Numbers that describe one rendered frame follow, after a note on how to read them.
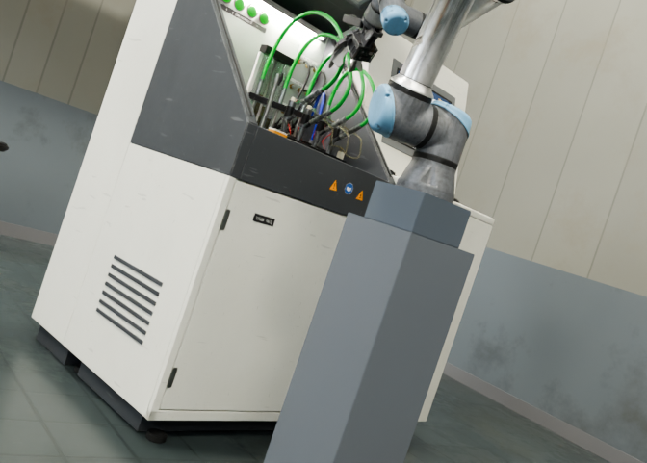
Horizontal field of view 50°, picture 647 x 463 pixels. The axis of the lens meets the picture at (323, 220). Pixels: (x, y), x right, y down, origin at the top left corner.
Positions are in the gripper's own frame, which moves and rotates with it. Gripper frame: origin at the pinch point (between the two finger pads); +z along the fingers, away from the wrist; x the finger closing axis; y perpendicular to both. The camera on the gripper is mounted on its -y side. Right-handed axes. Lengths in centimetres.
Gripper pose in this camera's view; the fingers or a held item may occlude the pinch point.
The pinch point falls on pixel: (340, 65)
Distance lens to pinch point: 225.3
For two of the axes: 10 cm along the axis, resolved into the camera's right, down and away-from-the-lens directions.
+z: -4.5, 5.9, 6.7
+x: 8.5, 0.5, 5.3
